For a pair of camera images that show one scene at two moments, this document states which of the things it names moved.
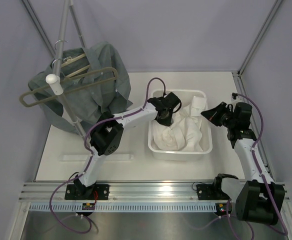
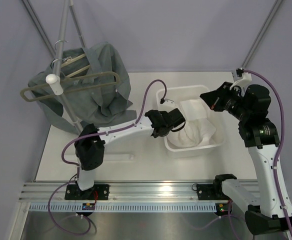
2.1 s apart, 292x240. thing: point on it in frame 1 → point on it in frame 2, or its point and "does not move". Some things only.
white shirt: x=184 y=133 does not move
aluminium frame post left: x=40 y=26 does not move
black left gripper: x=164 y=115 → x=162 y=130
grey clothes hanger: x=26 y=103 → x=109 y=73
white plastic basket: x=206 y=133 → x=211 y=149
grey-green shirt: x=80 y=86 does not move
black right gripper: x=213 y=114 → x=213 y=98
